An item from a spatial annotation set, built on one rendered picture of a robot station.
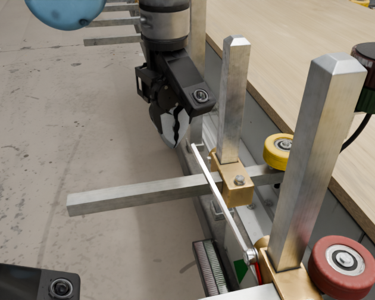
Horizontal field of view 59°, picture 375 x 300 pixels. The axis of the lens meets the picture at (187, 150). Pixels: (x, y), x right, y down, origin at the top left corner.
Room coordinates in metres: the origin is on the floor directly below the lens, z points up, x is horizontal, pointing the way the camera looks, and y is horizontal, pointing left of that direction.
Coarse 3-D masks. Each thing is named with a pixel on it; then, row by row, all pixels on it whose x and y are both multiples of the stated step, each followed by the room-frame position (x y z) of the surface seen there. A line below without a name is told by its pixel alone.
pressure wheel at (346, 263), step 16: (320, 240) 0.28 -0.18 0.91; (336, 240) 0.28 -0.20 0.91; (352, 240) 0.28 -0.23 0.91; (320, 256) 0.26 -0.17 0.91; (336, 256) 0.26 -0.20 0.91; (352, 256) 0.26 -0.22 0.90; (368, 256) 0.26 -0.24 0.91; (320, 272) 0.24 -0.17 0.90; (336, 272) 0.24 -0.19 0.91; (352, 272) 0.24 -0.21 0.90; (368, 272) 0.24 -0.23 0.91; (320, 288) 0.23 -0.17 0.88; (336, 288) 0.22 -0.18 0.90; (352, 288) 0.22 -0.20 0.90; (368, 288) 0.22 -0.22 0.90
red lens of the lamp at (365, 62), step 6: (354, 48) 0.30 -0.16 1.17; (354, 54) 0.29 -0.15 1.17; (360, 60) 0.28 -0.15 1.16; (366, 60) 0.28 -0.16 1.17; (372, 60) 0.27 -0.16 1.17; (366, 66) 0.27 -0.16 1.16; (372, 66) 0.27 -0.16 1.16; (372, 72) 0.27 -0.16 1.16; (366, 78) 0.27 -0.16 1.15; (372, 78) 0.27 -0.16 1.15; (366, 84) 0.27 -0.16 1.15; (372, 84) 0.27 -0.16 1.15
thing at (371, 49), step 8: (360, 48) 0.30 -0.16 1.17; (368, 48) 0.30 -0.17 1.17; (368, 56) 0.28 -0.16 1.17; (368, 88) 0.27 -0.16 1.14; (360, 112) 0.27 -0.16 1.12; (352, 120) 0.27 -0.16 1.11; (368, 120) 0.29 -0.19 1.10; (360, 128) 0.29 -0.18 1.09; (352, 136) 0.29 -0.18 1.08; (344, 144) 0.29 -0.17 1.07
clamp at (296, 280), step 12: (264, 240) 0.31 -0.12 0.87; (264, 252) 0.29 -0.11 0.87; (264, 264) 0.28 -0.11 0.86; (264, 276) 0.27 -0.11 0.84; (276, 276) 0.25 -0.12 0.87; (288, 276) 0.25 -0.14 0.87; (300, 276) 0.25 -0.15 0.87; (276, 288) 0.24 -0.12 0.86; (288, 288) 0.24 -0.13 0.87; (300, 288) 0.24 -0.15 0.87; (312, 288) 0.24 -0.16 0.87
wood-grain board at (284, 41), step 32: (224, 0) 1.71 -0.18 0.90; (256, 0) 1.71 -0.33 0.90; (288, 0) 1.71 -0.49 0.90; (320, 0) 1.71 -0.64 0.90; (224, 32) 1.21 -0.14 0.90; (256, 32) 1.21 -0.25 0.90; (288, 32) 1.21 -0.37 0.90; (320, 32) 1.21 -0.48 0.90; (352, 32) 1.21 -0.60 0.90; (256, 64) 0.91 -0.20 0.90; (288, 64) 0.91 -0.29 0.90; (256, 96) 0.75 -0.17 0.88; (288, 96) 0.71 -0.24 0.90; (288, 128) 0.58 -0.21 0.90; (352, 128) 0.57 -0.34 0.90; (352, 160) 0.47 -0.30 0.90; (352, 192) 0.38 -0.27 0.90
